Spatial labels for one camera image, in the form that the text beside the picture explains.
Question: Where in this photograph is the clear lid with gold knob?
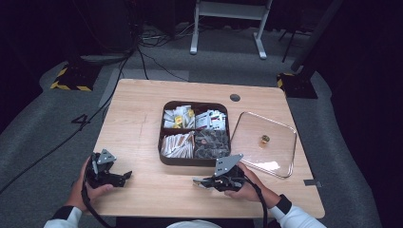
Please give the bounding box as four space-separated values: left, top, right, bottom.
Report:
230 111 298 180

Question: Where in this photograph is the dark brown compartment box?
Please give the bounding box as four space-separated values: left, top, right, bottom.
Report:
157 100 232 168

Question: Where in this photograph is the black tripod stand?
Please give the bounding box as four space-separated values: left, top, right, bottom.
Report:
278 27 307 64

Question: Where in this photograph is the person's right hand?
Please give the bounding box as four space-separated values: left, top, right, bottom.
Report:
223 161 282 209

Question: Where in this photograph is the pile of white yellow packets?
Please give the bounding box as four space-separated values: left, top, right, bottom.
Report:
163 104 196 129

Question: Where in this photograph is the pile of dark packets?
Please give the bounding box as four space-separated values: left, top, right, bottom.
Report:
193 128 231 160

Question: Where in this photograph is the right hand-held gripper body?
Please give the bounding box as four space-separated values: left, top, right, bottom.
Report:
208 153 249 193

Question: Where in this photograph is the person's left hand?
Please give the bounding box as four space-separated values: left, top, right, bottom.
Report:
64 156 114 214

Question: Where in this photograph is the pile of white red packets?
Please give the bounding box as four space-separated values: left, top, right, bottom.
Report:
194 108 228 131

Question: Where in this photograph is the thin black floor cable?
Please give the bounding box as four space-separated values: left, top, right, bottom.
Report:
137 47 190 83

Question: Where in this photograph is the hand-held gripper cable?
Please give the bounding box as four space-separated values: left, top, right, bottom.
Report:
81 179 116 228
244 175 271 228

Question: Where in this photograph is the small shiny dark sachet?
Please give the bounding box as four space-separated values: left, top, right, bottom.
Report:
192 178 208 190

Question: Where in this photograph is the pile of white brown sticks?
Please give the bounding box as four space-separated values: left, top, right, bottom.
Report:
160 131 195 160

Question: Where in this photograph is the right hand-held gripper cable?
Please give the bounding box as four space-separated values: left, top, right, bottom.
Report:
244 175 271 228

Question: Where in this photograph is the black yellow striped base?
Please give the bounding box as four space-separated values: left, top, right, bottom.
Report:
277 72 318 100
49 61 103 93

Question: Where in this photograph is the person's white torso clothing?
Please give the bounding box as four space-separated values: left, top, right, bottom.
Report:
165 219 222 228

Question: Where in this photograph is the left hand-held gripper cable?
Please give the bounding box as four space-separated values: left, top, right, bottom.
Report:
81 179 116 228

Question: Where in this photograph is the black slanted pole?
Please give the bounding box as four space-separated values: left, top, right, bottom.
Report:
290 0 345 73

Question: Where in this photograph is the white metal stand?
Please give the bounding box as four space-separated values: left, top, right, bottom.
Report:
189 0 274 61

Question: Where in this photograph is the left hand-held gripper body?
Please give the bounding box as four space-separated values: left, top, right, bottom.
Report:
83 148 123 190

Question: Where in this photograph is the long black floor cable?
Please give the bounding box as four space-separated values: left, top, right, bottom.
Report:
0 51 135 195

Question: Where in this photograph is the tangle of cables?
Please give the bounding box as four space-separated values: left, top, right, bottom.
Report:
138 21 199 49

